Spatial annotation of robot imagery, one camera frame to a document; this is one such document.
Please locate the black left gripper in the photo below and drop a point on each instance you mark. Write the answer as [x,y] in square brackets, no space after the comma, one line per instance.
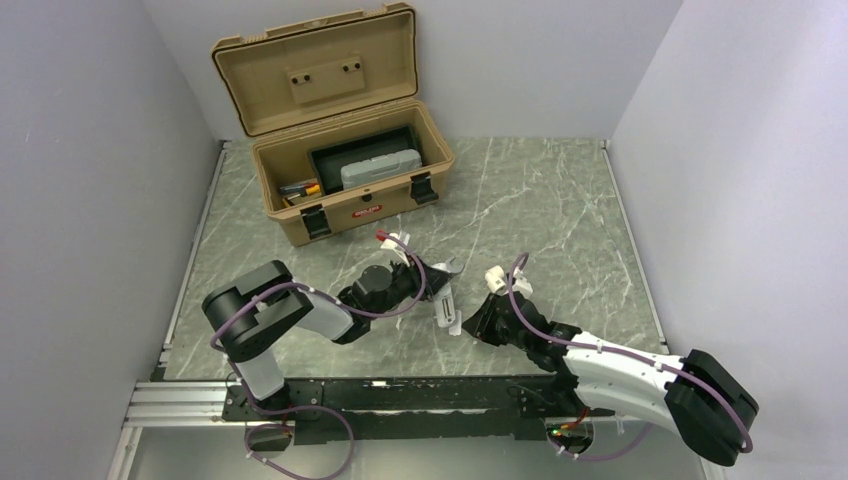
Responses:
[434,280]

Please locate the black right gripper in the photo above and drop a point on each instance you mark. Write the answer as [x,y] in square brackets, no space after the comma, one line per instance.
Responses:
[480,324]

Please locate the white remote control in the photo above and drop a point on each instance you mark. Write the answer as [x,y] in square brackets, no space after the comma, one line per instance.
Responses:
[447,316]

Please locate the white pipe elbow fitting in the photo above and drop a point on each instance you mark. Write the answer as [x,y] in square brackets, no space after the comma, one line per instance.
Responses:
[496,280]

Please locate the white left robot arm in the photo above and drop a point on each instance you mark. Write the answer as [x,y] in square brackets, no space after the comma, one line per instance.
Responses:
[251,313]

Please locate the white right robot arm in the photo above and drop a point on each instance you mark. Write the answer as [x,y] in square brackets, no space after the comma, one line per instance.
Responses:
[693,396]

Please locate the silver combination wrench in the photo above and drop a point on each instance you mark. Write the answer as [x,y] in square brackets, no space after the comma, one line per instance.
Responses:
[453,266]

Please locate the grey plastic bit case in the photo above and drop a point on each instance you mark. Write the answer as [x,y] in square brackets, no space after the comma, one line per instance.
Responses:
[380,167]

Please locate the black tray in toolbox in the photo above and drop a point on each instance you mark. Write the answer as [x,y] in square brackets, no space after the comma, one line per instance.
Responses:
[328,160]

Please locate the tan plastic toolbox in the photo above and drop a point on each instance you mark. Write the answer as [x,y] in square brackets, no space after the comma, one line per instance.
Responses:
[327,80]

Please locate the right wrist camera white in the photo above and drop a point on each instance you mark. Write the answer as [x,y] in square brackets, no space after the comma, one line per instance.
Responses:
[520,284]

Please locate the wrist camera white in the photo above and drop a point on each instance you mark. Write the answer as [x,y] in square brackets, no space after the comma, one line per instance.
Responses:
[520,284]
[394,242]

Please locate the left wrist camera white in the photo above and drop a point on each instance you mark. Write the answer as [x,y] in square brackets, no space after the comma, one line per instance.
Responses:
[394,242]

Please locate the orange handled tool in toolbox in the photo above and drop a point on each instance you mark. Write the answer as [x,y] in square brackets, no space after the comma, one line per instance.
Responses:
[294,194]

